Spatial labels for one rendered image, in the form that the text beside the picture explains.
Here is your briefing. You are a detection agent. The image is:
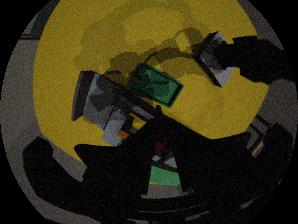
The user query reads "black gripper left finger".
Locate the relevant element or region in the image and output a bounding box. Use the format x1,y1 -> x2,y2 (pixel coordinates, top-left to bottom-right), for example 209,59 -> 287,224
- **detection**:
74,119 -> 156,194

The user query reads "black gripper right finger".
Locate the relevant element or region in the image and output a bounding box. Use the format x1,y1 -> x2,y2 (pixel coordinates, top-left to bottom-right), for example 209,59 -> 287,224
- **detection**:
168,117 -> 251,192

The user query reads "dark grey ramp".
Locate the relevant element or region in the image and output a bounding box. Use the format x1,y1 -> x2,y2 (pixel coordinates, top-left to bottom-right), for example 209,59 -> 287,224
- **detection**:
72,71 -> 177,168

